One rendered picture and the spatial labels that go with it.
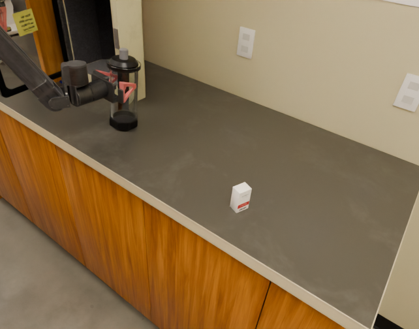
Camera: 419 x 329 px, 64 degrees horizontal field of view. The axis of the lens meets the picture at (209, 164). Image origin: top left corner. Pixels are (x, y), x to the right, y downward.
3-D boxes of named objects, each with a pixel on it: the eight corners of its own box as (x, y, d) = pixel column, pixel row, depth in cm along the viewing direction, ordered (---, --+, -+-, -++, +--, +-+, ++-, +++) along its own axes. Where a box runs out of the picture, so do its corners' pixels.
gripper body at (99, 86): (95, 72, 109) (76, 77, 103) (117, 83, 104) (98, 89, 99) (96, 91, 112) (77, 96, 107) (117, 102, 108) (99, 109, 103)
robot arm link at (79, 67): (46, 98, 102) (49, 109, 96) (39, 60, 96) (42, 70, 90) (88, 94, 107) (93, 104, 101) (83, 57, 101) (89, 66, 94)
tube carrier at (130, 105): (124, 110, 128) (124, 54, 116) (145, 121, 124) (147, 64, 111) (101, 119, 120) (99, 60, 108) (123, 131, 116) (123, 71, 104)
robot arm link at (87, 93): (66, 104, 102) (77, 110, 99) (62, 82, 98) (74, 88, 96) (85, 98, 107) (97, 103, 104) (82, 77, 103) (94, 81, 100)
